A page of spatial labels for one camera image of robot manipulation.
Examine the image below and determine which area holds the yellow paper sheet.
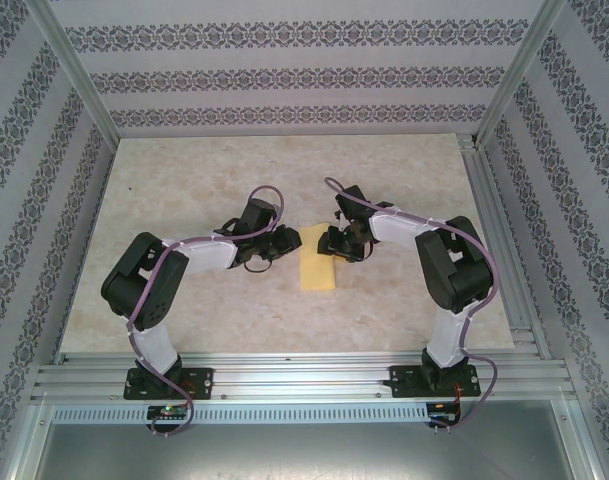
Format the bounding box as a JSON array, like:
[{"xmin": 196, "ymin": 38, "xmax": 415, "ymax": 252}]
[{"xmin": 298, "ymin": 222, "xmax": 338, "ymax": 292}]

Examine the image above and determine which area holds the grey sheet metal shelf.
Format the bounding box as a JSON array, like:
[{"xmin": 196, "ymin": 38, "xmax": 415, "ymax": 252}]
[{"xmin": 31, "ymin": 422, "xmax": 593, "ymax": 480}]

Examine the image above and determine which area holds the circuit board with green light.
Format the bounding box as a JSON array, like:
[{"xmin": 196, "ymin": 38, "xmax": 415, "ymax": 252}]
[{"xmin": 146, "ymin": 403, "xmax": 190, "ymax": 420}]

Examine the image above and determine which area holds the small dark circuit board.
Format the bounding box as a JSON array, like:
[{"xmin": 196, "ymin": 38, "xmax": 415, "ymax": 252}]
[{"xmin": 427, "ymin": 401, "xmax": 460, "ymax": 421}]

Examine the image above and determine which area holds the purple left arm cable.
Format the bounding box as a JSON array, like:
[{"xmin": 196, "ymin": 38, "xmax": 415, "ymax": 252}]
[{"xmin": 125, "ymin": 184, "xmax": 285, "ymax": 440}]

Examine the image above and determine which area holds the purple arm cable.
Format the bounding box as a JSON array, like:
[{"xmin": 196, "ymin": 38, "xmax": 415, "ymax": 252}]
[
  {"xmin": 323, "ymin": 175, "xmax": 501, "ymax": 435},
  {"xmin": 125, "ymin": 184, "xmax": 285, "ymax": 440}
]

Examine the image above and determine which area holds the aluminium side rail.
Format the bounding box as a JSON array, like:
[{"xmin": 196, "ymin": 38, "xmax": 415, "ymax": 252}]
[{"xmin": 458, "ymin": 134, "xmax": 553, "ymax": 359}]

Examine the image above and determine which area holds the long aluminium mounting rail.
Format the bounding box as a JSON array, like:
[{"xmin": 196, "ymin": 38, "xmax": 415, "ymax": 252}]
[{"xmin": 31, "ymin": 351, "xmax": 578, "ymax": 401}]

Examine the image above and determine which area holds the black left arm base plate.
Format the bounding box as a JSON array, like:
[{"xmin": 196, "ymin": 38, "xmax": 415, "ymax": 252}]
[{"xmin": 125, "ymin": 367, "xmax": 216, "ymax": 401}]

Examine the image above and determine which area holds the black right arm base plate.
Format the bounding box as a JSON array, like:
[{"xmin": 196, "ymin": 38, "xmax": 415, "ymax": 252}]
[{"xmin": 389, "ymin": 364, "xmax": 481, "ymax": 399}]

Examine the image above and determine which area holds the slotted grey cable duct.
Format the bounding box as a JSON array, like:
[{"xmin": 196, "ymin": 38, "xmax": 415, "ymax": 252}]
[{"xmin": 51, "ymin": 403, "xmax": 433, "ymax": 424}]

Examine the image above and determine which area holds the aluminium frame post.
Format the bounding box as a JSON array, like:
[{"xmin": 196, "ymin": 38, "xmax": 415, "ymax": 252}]
[
  {"xmin": 473, "ymin": 0, "xmax": 569, "ymax": 149},
  {"xmin": 23, "ymin": 0, "xmax": 123, "ymax": 144}
]

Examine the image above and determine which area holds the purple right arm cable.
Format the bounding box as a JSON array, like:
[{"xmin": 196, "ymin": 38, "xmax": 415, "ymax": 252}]
[{"xmin": 323, "ymin": 175, "xmax": 501, "ymax": 435}]

